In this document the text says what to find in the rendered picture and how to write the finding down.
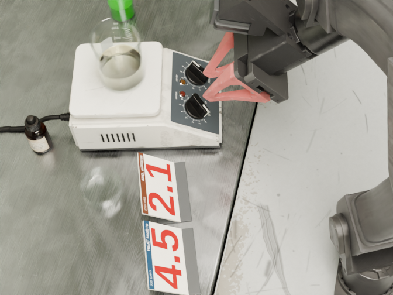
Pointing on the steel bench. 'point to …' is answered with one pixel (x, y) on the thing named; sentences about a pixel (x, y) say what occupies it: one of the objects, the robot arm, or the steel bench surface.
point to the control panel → (176, 105)
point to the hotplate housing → (142, 126)
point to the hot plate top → (124, 105)
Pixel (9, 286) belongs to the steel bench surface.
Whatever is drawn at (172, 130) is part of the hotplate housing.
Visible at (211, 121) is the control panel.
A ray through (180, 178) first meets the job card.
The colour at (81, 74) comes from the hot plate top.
